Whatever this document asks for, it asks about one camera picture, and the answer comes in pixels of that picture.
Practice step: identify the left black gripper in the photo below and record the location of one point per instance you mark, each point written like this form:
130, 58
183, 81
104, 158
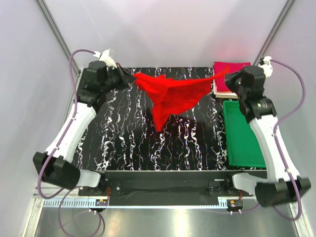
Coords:
127, 79

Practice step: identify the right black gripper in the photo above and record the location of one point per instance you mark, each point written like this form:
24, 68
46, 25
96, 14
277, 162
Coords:
229, 79

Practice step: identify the red t shirt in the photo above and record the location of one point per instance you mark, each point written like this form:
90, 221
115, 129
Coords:
171, 96

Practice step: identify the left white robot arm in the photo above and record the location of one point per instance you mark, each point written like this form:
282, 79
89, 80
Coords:
54, 166

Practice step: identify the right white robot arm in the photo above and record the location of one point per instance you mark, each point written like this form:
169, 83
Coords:
283, 183

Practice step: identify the magenta folded t shirt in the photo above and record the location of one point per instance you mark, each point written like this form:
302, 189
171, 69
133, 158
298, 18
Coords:
232, 68

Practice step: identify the cream folded t shirt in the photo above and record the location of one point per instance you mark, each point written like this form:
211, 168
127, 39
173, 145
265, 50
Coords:
227, 95

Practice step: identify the black marbled table mat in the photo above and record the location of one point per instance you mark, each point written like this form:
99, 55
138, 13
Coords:
123, 136

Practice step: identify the green plastic bin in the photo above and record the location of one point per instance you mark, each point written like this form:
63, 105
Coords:
242, 146

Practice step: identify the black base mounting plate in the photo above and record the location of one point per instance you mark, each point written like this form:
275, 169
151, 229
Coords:
119, 183

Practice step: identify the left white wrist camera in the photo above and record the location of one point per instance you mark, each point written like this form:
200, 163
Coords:
106, 57

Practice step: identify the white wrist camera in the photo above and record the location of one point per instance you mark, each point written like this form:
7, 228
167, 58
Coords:
265, 64
106, 57

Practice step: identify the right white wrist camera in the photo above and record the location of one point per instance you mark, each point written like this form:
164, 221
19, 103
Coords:
265, 64

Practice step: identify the right aluminium frame post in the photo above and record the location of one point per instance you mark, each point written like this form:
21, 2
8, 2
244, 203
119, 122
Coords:
274, 30

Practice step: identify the aluminium frame post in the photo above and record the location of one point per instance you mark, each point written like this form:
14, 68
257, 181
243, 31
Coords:
274, 30
53, 27

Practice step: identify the left aluminium frame post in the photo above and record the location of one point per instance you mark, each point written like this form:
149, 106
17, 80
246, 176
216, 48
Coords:
53, 27

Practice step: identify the aluminium front rail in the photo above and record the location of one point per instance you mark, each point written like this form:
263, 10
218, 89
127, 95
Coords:
55, 192

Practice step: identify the white slotted cable duct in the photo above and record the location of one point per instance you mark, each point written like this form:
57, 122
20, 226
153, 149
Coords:
76, 203

